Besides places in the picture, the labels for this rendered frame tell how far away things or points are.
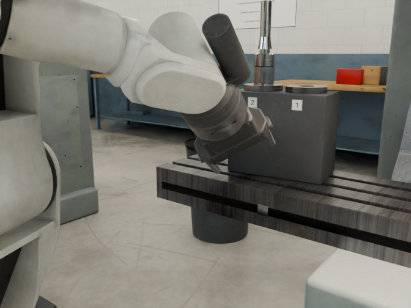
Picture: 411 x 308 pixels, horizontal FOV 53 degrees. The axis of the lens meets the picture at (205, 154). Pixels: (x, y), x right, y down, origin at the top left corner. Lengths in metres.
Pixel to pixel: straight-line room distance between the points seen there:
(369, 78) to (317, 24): 1.14
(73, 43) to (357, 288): 0.53
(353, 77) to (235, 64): 4.16
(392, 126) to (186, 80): 0.86
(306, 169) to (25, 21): 0.65
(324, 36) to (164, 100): 4.98
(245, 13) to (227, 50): 5.43
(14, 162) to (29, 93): 0.10
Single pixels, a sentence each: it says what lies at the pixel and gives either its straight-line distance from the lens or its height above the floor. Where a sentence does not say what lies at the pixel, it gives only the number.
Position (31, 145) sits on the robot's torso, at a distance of 0.62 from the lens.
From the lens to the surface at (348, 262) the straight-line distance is 0.77.
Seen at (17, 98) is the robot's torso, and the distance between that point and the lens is 0.65.
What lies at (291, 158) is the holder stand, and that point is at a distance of 0.90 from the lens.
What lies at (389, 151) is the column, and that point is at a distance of 1.24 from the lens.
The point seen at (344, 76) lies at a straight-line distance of 4.69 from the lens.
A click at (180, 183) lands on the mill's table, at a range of 0.97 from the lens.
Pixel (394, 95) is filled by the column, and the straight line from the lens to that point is 1.22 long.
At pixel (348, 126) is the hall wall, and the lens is 5.32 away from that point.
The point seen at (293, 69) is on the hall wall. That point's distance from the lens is 5.53.
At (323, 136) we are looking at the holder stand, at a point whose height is 1.03.
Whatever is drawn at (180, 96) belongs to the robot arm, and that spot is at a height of 1.15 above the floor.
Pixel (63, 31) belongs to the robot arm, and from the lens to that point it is 0.41.
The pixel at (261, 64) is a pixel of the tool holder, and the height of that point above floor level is 1.17.
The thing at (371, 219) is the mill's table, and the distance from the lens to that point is 0.77.
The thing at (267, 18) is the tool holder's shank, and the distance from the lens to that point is 0.95.
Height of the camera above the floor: 1.20
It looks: 14 degrees down
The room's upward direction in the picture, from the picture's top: straight up
